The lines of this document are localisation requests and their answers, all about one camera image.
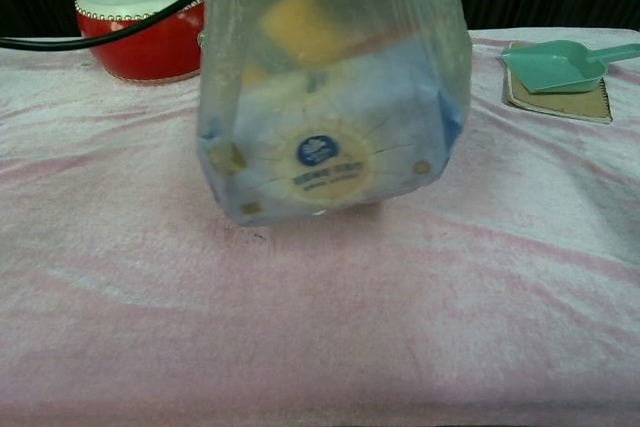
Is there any blue tissue pack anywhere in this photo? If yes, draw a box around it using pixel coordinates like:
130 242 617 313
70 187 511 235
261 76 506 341
199 40 464 224

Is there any clear plastic bag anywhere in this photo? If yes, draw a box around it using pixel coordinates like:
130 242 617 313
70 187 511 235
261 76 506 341
196 0 473 226

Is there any yellow green sponge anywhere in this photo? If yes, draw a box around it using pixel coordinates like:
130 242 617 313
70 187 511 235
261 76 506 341
241 0 356 89

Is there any red drum with white top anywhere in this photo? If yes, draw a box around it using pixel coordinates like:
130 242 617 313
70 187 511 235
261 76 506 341
74 0 207 82

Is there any pink fleece blanket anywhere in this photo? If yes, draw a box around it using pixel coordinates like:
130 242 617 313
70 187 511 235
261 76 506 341
0 26 640 427

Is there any brown notebook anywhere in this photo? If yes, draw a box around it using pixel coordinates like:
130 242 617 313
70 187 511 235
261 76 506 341
501 42 614 125

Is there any teal plastic dustpan scoop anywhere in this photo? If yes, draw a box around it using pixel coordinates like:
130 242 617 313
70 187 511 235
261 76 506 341
501 39 640 95

